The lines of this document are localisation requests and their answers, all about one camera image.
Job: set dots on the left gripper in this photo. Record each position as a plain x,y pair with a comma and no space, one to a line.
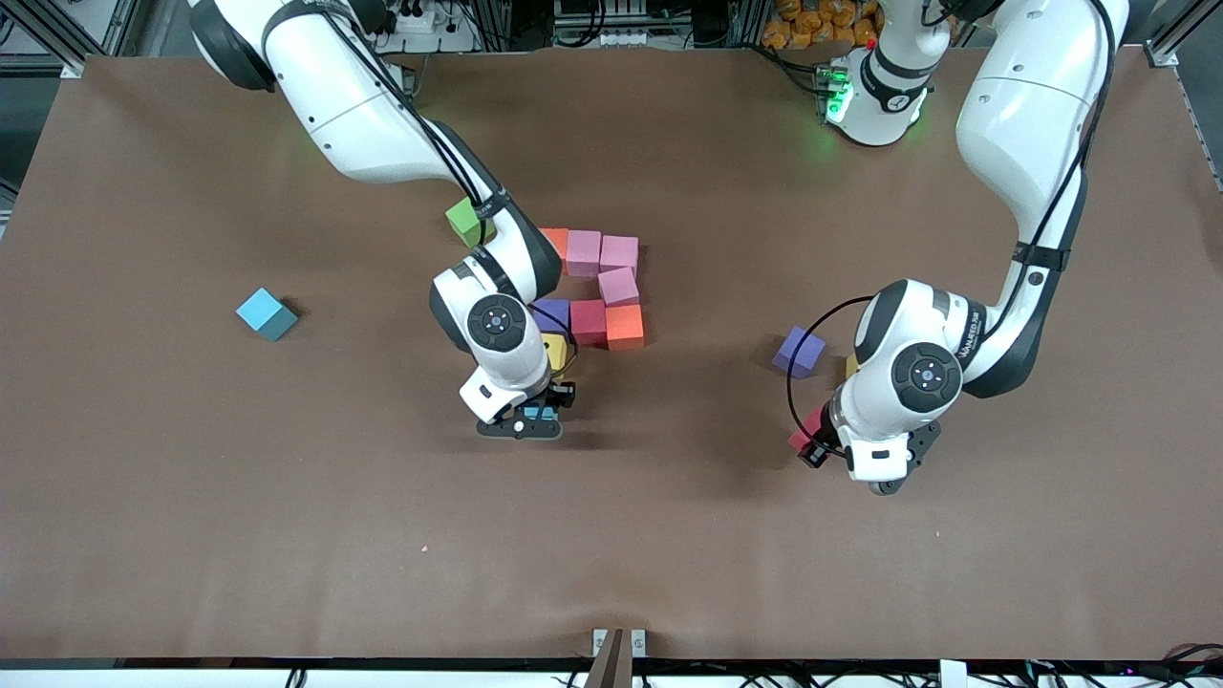
815,454

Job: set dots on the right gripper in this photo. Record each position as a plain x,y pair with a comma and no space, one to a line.
562,393

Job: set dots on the red foam block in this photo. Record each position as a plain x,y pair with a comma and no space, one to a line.
807,430
590,321

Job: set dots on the blue foam block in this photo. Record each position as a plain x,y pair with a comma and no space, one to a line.
540,413
267,313

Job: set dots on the purple foam block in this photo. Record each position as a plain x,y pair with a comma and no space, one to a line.
798,352
554,313

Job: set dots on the orange foam block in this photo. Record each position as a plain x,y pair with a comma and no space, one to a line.
626,328
556,241

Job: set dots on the pink foam block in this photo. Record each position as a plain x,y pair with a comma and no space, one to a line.
619,287
620,253
584,253

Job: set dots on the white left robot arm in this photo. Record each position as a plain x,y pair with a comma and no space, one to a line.
1032,115

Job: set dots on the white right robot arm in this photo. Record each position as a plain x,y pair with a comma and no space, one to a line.
363,105

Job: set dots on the brown table cover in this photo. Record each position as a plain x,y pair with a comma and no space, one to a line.
573,573

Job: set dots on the green foam block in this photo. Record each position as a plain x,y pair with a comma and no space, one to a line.
463,222

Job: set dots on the white electrical box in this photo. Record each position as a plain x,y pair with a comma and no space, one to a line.
611,38

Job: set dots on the white power strip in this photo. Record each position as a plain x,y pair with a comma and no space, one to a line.
411,19

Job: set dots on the bag of orange items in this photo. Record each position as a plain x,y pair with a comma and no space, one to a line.
812,24

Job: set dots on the metal table edge bracket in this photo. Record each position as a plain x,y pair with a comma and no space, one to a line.
616,659

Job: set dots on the aluminium frame rail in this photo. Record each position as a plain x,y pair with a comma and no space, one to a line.
48,63
1185,27

